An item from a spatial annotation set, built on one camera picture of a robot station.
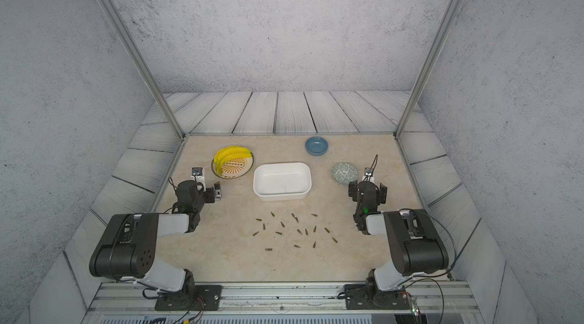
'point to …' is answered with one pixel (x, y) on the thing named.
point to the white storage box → (282, 181)
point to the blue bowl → (316, 146)
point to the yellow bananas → (226, 154)
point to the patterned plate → (234, 168)
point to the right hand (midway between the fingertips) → (371, 181)
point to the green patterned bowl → (344, 173)
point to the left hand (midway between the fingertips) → (210, 182)
